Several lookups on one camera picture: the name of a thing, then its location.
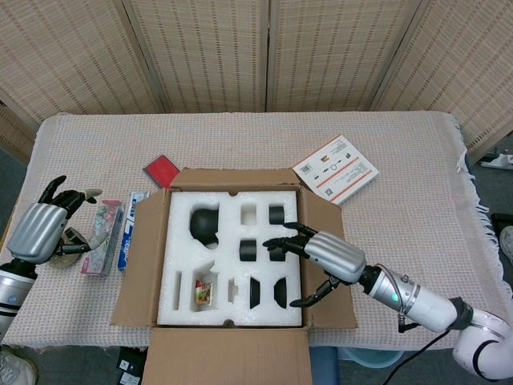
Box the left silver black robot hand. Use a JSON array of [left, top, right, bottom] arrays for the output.
[[6, 175, 108, 269]]

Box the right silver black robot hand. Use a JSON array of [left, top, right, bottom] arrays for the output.
[[262, 221, 368, 308]]

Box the large red cardboard box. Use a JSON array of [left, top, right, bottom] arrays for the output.
[[110, 167, 359, 385]]

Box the white orange product box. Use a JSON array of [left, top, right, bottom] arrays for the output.
[[292, 134, 380, 206]]

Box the blue white toothpaste box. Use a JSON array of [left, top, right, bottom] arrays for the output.
[[117, 191, 151, 273]]

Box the pink floral carton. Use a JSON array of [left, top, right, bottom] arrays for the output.
[[81, 199, 125, 277]]

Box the black saucer bowl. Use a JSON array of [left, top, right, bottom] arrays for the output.
[[273, 277, 289, 310], [248, 277, 262, 310]]

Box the light blue bucket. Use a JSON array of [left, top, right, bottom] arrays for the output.
[[338, 346, 405, 369]]

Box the white foam insert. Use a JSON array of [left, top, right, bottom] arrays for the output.
[[156, 190, 304, 328]]

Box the blue chair seat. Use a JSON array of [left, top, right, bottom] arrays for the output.
[[310, 345, 341, 385]]

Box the black teapot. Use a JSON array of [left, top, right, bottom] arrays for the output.
[[188, 207, 220, 249]]

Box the grey white shoe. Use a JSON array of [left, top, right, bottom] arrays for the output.
[[0, 344, 39, 385]]

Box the red flat ink pad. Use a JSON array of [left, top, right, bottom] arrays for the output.
[[142, 154, 180, 188]]

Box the red green tea packet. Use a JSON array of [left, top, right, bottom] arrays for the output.
[[192, 279, 213, 306]]

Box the beige woven tablecloth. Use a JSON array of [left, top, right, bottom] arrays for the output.
[[0, 111, 502, 350]]

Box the black floor device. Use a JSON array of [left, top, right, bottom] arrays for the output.
[[115, 346, 150, 385]]

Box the black floor object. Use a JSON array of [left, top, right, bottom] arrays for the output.
[[489, 212, 513, 232]]

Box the bamboo folding screen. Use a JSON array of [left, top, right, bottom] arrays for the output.
[[0, 0, 513, 161]]

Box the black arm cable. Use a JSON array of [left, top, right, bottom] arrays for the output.
[[385, 314, 458, 385]]

